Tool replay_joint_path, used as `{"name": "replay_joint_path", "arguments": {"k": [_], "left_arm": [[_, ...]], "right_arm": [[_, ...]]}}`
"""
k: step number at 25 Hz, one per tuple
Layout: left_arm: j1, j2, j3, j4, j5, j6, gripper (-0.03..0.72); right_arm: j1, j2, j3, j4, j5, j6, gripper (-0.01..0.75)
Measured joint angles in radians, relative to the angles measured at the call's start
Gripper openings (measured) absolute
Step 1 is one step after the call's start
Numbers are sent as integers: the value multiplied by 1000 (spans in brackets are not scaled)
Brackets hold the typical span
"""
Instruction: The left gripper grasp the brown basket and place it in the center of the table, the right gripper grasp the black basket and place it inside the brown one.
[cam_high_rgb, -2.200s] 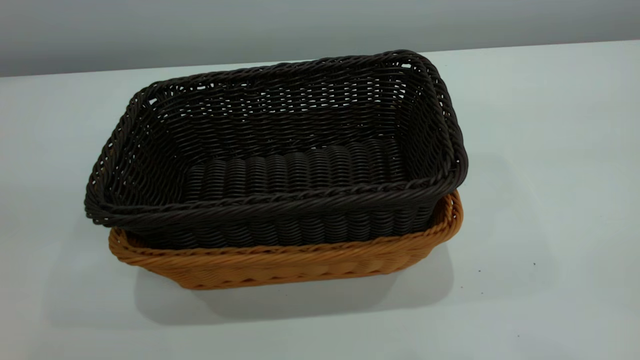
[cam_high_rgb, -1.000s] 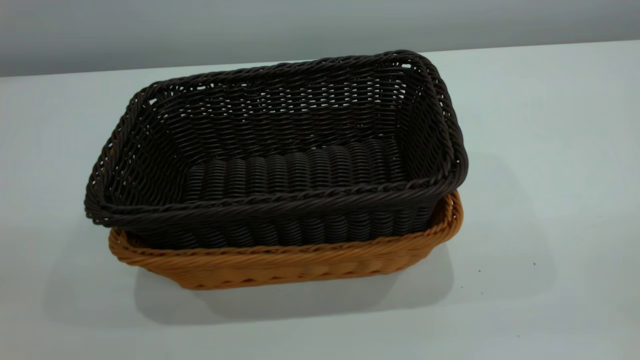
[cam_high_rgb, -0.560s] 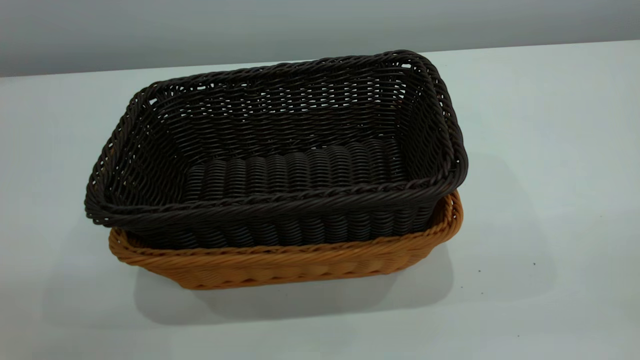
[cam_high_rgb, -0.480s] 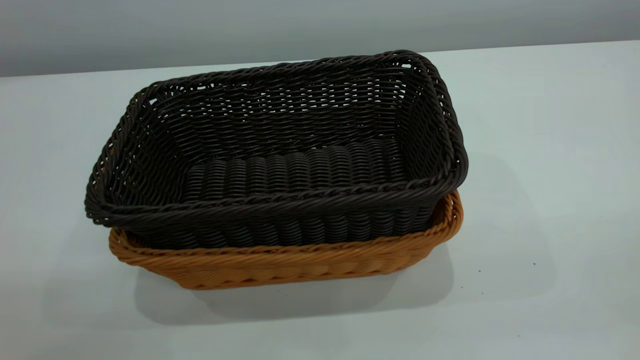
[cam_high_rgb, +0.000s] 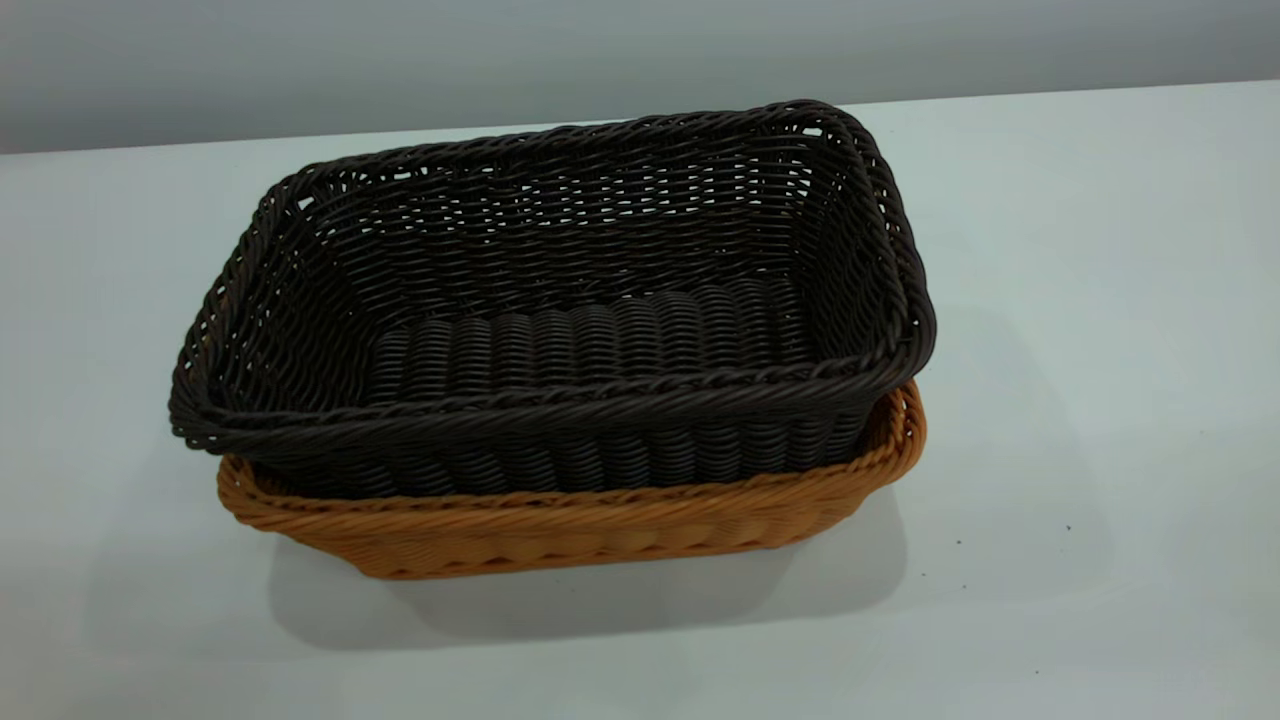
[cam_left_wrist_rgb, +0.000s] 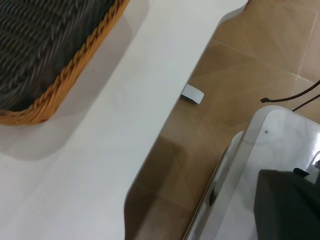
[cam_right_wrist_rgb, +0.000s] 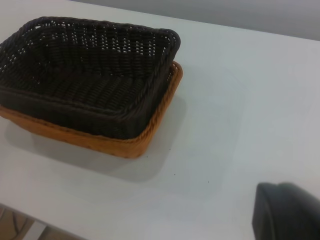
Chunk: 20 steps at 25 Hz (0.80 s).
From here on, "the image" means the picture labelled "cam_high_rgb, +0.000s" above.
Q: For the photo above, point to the dark brown wicker basket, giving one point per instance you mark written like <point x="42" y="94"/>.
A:
<point x="560" y="440"/>

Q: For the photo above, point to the light brown wicker basket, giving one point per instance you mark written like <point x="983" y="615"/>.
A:
<point x="560" y="535"/>

